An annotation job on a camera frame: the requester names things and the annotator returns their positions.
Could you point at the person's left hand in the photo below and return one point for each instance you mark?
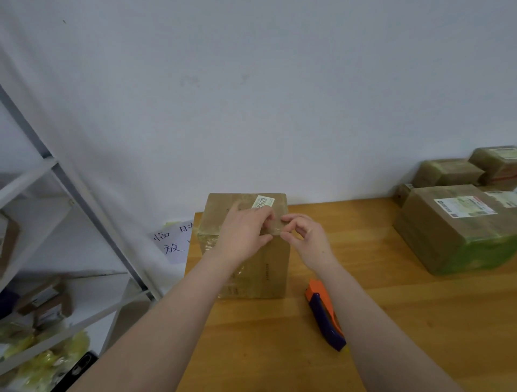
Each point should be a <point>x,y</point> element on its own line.
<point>241,236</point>

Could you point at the box barcode label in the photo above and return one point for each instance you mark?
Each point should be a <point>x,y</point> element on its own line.
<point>402,194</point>

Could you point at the large worn shelf carton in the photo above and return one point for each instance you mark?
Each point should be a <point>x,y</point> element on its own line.
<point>6,242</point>

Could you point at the wooden table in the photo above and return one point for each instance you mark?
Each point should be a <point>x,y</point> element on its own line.
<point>420,323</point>

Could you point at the black mobile phone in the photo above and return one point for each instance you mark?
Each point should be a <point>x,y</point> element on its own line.
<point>74,373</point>

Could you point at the person's right hand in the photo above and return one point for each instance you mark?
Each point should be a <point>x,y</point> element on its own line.
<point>311,241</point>

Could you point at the cube red-printed cardboard box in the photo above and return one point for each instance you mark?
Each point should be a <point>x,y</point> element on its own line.
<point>507,196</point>

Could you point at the blue orange tape dispenser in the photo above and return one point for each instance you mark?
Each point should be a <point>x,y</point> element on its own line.
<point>323,311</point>

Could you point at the yellow plastic bag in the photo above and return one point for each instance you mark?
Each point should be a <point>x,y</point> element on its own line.
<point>44,359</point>

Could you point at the squat red-printed cardboard box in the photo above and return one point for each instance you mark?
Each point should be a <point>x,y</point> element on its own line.
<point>497,161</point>

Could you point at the white paper wall sign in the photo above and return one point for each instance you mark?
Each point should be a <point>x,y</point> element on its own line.
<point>174,238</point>

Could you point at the person's left forearm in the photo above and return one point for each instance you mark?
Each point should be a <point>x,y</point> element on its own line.
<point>153,339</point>

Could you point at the stack of cardboard boxes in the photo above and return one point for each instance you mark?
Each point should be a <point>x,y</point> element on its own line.
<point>262,279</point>

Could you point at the grey metal shelf rack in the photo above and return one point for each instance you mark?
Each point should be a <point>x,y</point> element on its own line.
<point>40,174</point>

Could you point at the small open carton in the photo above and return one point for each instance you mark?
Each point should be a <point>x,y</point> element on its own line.
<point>44,297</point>

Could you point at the person's right forearm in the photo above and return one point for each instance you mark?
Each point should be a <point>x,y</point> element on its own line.
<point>380,343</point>

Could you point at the large green-printed cardboard box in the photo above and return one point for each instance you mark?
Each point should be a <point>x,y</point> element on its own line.
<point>448,234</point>

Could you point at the small open-flap cardboard box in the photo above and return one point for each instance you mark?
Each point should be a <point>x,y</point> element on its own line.
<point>448,172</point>

